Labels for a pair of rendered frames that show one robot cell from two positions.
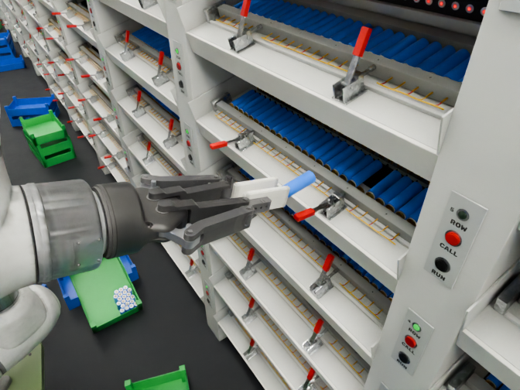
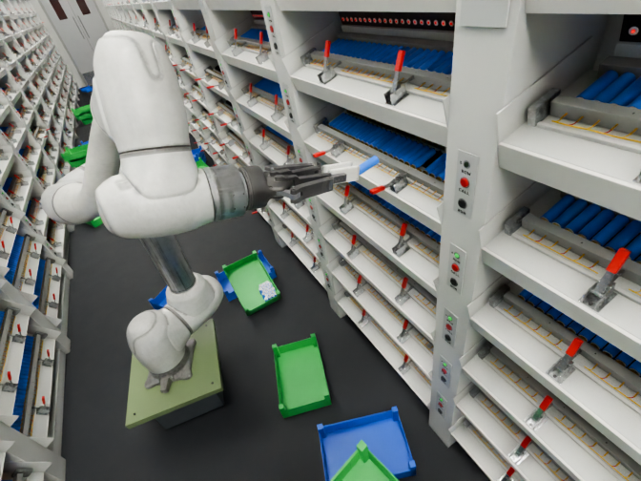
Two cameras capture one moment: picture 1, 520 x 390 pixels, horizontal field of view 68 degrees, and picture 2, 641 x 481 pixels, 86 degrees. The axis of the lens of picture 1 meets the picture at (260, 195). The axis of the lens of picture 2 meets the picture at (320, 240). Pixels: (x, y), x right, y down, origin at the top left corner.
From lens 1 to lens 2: 0.23 m
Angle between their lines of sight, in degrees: 10
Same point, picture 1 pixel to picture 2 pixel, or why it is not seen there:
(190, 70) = (296, 104)
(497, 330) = (506, 244)
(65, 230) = (226, 188)
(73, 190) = (228, 168)
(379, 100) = (416, 99)
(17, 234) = (203, 189)
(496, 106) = (470, 87)
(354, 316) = (424, 265)
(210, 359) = (334, 330)
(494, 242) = (485, 178)
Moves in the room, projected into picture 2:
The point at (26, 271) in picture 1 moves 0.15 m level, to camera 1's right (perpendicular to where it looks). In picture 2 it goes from (209, 210) to (302, 200)
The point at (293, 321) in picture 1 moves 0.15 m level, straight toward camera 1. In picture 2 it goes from (387, 284) to (383, 322)
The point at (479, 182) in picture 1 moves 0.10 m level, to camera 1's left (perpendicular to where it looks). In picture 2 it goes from (471, 139) to (405, 147)
